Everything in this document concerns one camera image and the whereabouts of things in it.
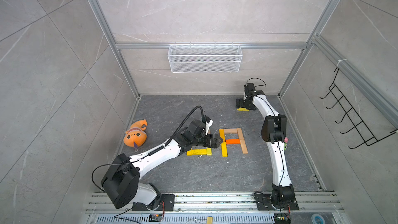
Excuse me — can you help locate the yellow-green block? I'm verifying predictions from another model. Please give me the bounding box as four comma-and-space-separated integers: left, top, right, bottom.
237, 108, 250, 112

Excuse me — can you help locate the orange-yellow block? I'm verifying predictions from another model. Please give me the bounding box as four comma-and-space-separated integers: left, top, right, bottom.
219, 129, 226, 142

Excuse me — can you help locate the tan block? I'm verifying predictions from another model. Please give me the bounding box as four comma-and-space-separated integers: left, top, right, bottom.
237, 128, 244, 142
240, 140, 248, 154
223, 128, 238, 134

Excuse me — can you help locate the orange block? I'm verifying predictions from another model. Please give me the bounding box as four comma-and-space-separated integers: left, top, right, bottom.
226, 139, 240, 145

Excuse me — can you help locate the tan block top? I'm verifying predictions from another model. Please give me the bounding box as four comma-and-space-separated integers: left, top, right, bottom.
240, 140, 248, 154

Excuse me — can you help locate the yellow block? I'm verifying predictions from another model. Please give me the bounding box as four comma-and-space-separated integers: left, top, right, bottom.
186, 148, 212, 156
221, 142, 228, 157

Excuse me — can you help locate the yellow block top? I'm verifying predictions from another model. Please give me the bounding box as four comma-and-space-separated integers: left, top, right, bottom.
221, 142, 228, 157

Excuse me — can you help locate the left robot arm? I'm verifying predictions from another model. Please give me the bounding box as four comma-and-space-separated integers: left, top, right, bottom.
95, 105, 223, 211

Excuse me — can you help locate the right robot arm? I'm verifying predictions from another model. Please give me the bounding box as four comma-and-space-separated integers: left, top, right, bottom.
236, 83, 295, 210

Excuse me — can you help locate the orange plush toy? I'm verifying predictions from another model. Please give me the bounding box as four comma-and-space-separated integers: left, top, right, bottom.
123, 119, 148, 152

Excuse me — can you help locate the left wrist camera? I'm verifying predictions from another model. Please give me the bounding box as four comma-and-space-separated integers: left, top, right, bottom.
204, 117, 213, 135

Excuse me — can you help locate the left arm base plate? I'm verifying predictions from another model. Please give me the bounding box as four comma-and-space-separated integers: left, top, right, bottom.
132, 194, 176, 211

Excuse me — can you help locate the white wire mesh basket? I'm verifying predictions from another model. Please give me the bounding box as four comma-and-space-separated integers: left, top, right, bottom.
167, 44, 243, 73

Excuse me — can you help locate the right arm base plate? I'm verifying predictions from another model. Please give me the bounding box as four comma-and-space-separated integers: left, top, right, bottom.
253, 184, 299, 211

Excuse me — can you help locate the aluminium rail frame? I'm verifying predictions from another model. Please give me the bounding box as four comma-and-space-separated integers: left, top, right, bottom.
83, 192, 350, 224

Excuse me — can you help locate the black wire hook rack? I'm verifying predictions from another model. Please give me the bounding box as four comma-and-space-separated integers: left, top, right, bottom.
319, 68, 398, 149

